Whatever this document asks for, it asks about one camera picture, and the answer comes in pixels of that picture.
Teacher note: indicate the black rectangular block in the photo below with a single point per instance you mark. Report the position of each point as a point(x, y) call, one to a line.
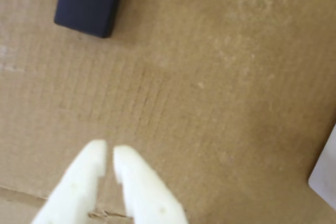
point(89, 1)

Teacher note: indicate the brown cardboard sheet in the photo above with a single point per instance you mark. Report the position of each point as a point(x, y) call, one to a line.
point(210, 90)

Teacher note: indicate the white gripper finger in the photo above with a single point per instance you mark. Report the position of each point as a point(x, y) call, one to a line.
point(147, 195)
point(76, 187)

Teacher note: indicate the grey plastic box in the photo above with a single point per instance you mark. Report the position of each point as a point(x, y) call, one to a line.
point(328, 174)

